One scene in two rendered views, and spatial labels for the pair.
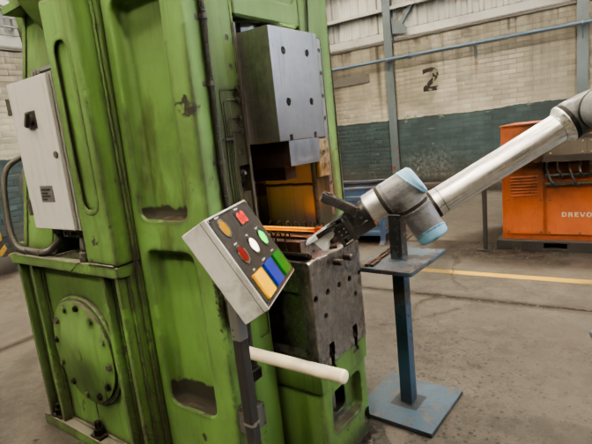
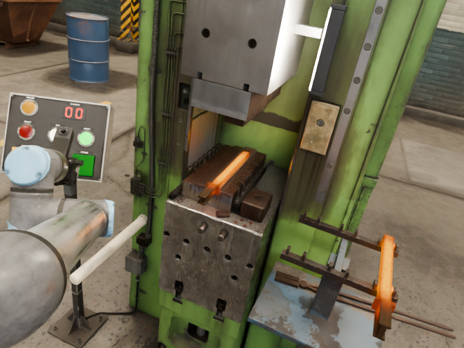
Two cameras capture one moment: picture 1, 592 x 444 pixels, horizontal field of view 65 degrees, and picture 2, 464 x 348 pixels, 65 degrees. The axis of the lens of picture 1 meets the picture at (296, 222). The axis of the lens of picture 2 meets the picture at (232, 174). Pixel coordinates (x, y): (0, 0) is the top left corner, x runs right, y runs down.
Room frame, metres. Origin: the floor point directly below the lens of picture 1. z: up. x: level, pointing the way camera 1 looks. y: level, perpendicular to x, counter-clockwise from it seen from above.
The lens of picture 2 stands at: (1.50, -1.16, 1.66)
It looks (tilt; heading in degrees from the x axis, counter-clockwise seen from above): 28 degrees down; 70
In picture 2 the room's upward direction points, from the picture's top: 10 degrees clockwise
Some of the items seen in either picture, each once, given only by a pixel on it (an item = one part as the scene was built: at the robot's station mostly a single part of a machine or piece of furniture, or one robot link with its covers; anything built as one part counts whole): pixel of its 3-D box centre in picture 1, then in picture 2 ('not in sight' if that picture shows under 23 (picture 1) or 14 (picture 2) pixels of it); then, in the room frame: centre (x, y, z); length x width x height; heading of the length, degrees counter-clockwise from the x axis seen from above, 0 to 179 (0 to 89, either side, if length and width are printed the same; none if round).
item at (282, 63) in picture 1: (262, 92); (266, 17); (1.98, 0.08, 1.56); 0.42 x 0.39 x 0.40; 53
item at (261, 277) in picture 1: (263, 283); not in sight; (1.20, 0.10, 1.01); 0.07 x 0.05 x 0.07; 168
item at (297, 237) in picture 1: (273, 240); (227, 172); (1.95, 0.10, 0.96); 0.42 x 0.20 x 0.09; 53
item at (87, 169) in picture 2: (280, 262); (83, 165); (1.39, 0.06, 1.01); 0.07 x 0.05 x 0.07; 168
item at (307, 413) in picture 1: (297, 388); (217, 299); (2.00, 0.08, 0.23); 0.55 x 0.37 x 0.47; 53
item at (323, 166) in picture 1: (322, 157); (319, 128); (2.15, -0.15, 1.27); 0.09 x 0.02 x 0.17; 143
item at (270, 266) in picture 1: (272, 272); not in sight; (1.30, 0.08, 1.01); 0.07 x 0.05 x 0.07; 168
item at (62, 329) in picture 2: not in sight; (78, 319); (1.33, 0.21, 0.05); 0.22 x 0.22 x 0.09; 53
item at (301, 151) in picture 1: (263, 154); (242, 87); (1.95, 0.10, 1.32); 0.42 x 0.20 x 0.10; 53
